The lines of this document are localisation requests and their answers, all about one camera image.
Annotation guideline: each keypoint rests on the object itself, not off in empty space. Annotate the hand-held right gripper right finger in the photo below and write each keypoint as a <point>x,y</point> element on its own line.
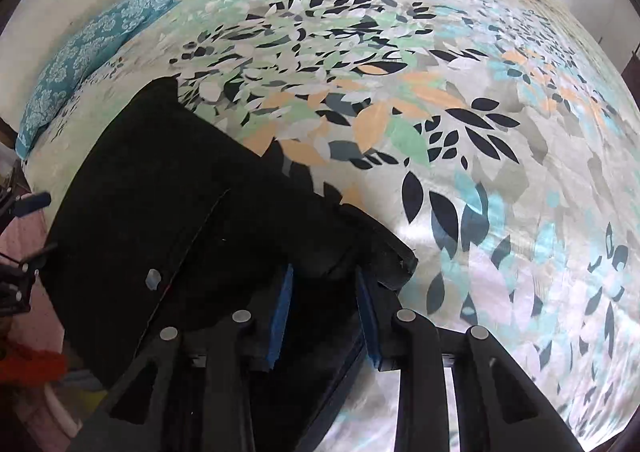
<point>365,317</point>

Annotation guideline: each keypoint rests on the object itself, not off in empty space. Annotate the floral leaf-print bedsheet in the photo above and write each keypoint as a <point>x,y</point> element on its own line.
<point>450,182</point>

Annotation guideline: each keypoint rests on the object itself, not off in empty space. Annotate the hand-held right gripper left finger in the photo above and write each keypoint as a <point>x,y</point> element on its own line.
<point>282,312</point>

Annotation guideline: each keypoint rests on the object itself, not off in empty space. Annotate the large blue patterned pillow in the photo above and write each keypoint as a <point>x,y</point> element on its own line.
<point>65,67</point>

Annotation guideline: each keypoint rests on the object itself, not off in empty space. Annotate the person's red fleece jacket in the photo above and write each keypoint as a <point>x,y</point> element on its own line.
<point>30,362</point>

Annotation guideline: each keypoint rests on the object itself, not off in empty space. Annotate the person's pink dotted pajamas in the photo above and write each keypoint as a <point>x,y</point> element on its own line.
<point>42,329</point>

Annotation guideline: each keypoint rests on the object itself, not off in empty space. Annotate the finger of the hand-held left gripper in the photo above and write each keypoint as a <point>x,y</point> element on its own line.
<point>27,202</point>
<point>22,277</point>

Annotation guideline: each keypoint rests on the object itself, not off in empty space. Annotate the black pants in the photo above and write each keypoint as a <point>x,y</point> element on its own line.
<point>150,192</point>

